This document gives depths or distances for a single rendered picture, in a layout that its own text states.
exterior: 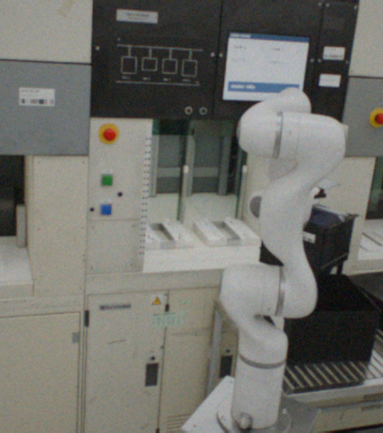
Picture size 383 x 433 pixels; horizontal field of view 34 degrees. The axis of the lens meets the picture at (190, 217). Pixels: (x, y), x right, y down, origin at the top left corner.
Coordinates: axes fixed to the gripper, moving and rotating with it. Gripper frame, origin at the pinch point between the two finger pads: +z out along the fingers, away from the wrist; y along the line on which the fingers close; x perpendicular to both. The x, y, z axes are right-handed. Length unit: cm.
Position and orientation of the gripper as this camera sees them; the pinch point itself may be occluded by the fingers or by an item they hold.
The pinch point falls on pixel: (314, 188)
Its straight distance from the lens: 198.5
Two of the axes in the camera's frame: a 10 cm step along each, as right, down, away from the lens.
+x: 0.8, -9.5, -3.2
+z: 6.2, -2.0, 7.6
